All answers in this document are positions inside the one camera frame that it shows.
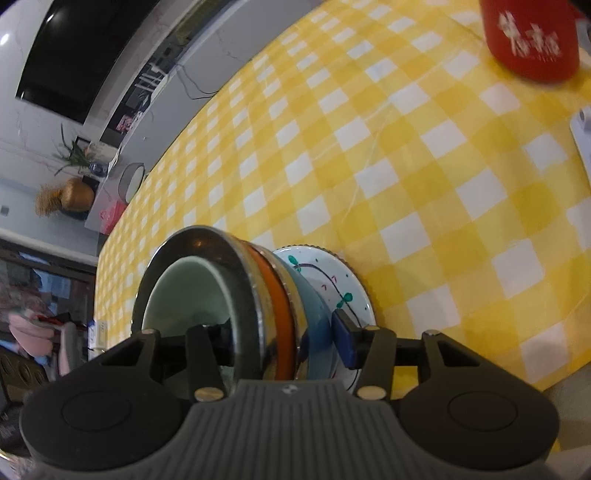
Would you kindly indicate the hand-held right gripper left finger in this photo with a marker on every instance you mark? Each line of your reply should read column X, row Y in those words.
column 203, row 350

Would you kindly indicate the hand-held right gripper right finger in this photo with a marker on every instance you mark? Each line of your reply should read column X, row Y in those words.
column 345, row 339

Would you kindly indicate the blue steel bowl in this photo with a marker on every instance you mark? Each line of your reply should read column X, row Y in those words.
column 318, row 323

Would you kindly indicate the white painted plate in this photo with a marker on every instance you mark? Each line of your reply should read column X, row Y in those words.
column 341, row 281

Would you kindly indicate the green ceramic bowl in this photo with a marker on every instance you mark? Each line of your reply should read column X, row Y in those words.
column 184, row 295

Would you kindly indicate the orange steel bowl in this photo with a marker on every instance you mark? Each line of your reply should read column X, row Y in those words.
column 277, row 314

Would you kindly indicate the white box blue print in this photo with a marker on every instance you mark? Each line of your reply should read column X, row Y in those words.
column 98, row 334

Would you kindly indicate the grey chair back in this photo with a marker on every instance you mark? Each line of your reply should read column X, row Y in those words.
column 68, row 346

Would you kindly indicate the pink bag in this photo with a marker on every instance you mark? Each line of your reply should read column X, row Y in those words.
column 112, row 217

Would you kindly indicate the yellow checked tablecloth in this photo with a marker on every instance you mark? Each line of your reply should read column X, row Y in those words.
column 415, row 184

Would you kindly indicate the dark glass door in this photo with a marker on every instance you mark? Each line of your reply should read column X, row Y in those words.
column 46, row 277

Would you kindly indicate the black speaker box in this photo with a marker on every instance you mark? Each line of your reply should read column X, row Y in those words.
column 18, row 378

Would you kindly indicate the gold round vase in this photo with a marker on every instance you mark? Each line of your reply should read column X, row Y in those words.
column 78, row 194

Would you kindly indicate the blue glass vase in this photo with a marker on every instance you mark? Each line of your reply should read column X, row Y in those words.
column 98, row 169

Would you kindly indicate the dried flower bunch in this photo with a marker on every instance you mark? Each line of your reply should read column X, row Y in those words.
column 48, row 201

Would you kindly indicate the green leafy plant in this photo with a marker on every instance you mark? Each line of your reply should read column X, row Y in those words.
column 74, row 154

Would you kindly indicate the small pink box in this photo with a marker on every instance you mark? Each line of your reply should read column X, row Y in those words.
column 126, row 122

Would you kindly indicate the white router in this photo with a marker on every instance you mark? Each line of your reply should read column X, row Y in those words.
column 154, row 81

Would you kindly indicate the white marble television console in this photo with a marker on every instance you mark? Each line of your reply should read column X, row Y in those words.
column 207, row 50

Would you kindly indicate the white rounded box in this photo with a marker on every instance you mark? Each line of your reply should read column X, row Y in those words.
column 582, row 138

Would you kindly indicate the red container white print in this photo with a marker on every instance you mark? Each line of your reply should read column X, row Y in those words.
column 531, row 41

